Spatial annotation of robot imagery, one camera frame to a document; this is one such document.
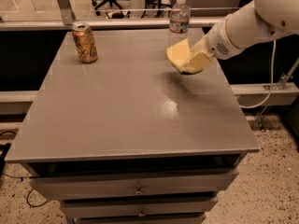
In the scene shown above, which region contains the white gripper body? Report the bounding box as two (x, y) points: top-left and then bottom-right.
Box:
(200, 17), (243, 60)

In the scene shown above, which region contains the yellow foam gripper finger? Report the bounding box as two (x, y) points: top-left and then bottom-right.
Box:
(190, 37), (206, 53)
(182, 51), (212, 74)

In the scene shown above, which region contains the yellow wavy sponge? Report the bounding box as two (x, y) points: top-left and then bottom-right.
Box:
(166, 38), (202, 75)

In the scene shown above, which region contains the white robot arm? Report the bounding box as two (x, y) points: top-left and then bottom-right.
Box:
(179, 0), (299, 74)

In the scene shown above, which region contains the clear plastic water bottle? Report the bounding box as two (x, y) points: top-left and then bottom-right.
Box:
(168, 0), (191, 47)

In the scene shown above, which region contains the grey drawer cabinet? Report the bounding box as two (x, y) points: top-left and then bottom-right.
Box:
(7, 29), (258, 224)

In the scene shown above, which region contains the gold soda can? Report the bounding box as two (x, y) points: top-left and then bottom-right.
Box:
(72, 23), (98, 63)

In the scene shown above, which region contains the top drawer metal knob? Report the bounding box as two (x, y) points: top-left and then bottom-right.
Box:
(135, 186), (144, 195)

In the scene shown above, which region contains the drawer metal knob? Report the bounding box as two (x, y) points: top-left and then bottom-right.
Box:
(138, 210), (146, 217)
(135, 186), (144, 195)

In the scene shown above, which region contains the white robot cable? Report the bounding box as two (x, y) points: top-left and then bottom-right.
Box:
(238, 39), (278, 110)

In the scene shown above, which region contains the grey metal support post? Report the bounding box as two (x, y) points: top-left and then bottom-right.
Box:
(57, 0), (76, 25)

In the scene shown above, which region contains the black floor cable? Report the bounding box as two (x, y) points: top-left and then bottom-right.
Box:
(0, 130), (50, 209)

